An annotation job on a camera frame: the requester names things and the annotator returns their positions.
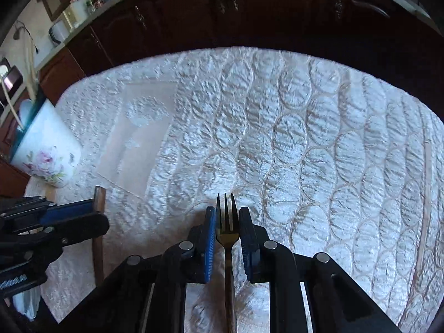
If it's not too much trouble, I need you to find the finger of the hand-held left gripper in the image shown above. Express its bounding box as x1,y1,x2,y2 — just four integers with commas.
0,197,96,234
0,213,110,268

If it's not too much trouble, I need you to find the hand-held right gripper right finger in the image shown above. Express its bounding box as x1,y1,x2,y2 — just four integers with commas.
239,206,403,333

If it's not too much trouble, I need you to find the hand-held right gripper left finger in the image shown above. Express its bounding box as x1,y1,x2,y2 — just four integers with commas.
59,206,217,333

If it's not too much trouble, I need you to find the gold fork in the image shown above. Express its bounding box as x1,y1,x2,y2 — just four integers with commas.
216,192,239,333

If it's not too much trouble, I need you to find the brown wooden chopstick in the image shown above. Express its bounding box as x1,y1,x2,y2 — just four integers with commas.
93,186,107,287

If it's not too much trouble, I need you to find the white floral cup teal rim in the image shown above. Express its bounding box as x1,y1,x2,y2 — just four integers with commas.
10,95,83,188

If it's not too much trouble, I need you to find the light bamboo chopstick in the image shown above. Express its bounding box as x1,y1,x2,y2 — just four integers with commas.
23,36,39,98
0,77,23,130

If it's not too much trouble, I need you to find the white quilted tablecloth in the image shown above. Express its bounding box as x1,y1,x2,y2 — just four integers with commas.
24,47,444,333

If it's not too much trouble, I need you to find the white countertop container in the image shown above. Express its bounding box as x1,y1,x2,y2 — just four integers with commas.
49,20,69,44

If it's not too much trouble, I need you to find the dark wooden cabinet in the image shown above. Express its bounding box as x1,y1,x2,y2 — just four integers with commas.
38,0,444,89

